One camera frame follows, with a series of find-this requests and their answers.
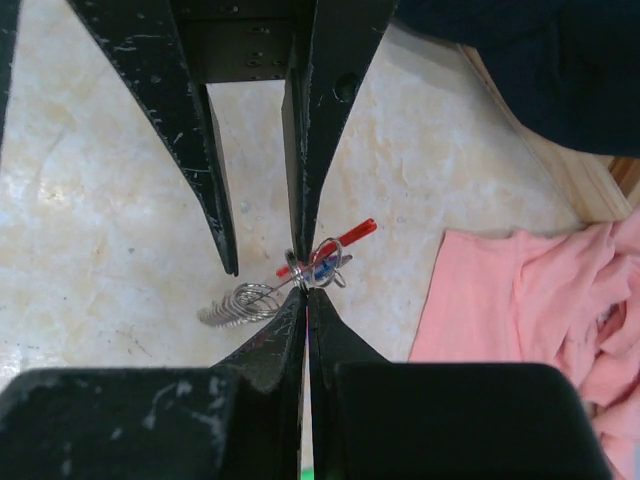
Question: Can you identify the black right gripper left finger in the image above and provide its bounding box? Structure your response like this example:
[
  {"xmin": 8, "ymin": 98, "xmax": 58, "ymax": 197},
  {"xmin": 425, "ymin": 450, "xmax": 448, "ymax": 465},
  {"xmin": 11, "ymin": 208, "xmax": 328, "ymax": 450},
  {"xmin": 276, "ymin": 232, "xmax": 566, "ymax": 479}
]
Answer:
[{"xmin": 1, "ymin": 289, "xmax": 306, "ymax": 479}]

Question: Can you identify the pink cloth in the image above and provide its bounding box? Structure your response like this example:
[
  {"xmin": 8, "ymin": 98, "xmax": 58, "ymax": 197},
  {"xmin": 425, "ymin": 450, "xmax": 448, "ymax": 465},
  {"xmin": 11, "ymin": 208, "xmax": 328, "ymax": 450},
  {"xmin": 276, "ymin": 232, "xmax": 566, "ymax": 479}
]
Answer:
[{"xmin": 409, "ymin": 213, "xmax": 639, "ymax": 479}]

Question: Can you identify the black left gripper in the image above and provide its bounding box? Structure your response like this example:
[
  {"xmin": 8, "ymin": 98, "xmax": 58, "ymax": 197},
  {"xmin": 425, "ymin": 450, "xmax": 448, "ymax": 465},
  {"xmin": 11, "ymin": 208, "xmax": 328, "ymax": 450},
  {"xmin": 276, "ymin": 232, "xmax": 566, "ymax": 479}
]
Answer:
[{"xmin": 69, "ymin": 0, "xmax": 397, "ymax": 276}]

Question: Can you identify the dark navy vest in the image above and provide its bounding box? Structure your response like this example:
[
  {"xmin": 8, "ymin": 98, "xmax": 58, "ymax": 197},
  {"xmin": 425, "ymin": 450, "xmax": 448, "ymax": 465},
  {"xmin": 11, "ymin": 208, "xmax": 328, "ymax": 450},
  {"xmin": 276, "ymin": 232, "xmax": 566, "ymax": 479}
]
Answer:
[{"xmin": 396, "ymin": 0, "xmax": 639, "ymax": 158}]

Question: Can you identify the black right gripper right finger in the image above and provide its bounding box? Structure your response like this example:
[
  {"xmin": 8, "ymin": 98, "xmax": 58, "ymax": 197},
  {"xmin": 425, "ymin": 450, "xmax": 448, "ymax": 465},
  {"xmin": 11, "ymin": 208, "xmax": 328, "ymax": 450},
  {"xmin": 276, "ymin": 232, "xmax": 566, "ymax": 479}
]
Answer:
[{"xmin": 307, "ymin": 289, "xmax": 612, "ymax": 479}]

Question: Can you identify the blue key tag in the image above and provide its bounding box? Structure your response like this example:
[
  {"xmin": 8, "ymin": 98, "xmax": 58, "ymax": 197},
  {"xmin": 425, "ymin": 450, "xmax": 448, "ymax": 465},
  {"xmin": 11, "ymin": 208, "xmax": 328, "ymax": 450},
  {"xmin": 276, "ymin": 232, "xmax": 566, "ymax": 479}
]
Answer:
[{"xmin": 313, "ymin": 254, "xmax": 353, "ymax": 283}]

